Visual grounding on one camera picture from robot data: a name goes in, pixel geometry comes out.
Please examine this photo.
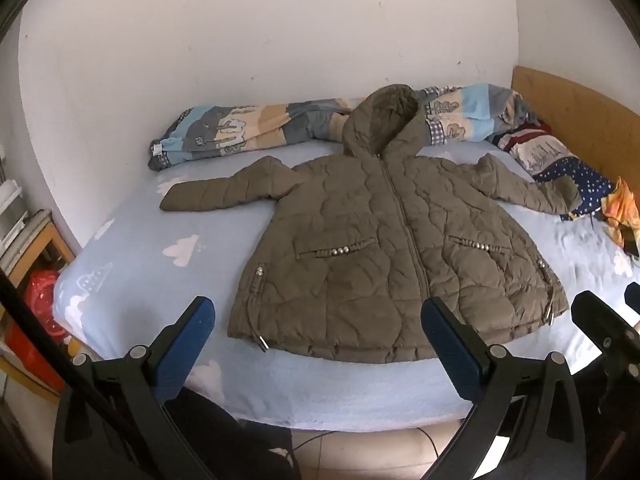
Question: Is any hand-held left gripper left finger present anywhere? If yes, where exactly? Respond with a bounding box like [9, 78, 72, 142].
[52, 296, 216, 480]

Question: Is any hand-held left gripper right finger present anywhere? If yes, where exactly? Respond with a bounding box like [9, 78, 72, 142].
[421, 296, 587, 480]

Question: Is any olive quilted hooded jacket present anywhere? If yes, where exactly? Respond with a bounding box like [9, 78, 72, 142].
[160, 84, 583, 365]

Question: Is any bed with light blue sheet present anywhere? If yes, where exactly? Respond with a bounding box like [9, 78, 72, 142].
[52, 137, 640, 433]

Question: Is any orange cloth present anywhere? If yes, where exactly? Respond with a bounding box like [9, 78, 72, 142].
[600, 176, 640, 256]

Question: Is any navy star print pillow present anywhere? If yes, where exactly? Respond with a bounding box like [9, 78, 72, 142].
[487, 120, 616, 221]

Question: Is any red plastic bag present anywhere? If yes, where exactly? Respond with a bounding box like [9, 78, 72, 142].
[25, 270, 68, 346]

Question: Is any wooden side table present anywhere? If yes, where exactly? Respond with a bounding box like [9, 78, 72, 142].
[0, 207, 76, 401]

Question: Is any wooden headboard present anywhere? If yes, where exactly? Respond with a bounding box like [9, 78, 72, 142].
[511, 65, 640, 196]

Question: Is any stack of white papers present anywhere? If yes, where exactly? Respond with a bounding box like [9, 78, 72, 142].
[0, 180, 51, 271]

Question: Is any patchwork cartoon print quilt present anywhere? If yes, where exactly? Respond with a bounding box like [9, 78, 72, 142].
[147, 82, 543, 172]

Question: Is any thin black cable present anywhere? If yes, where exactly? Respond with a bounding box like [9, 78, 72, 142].
[287, 425, 453, 461]

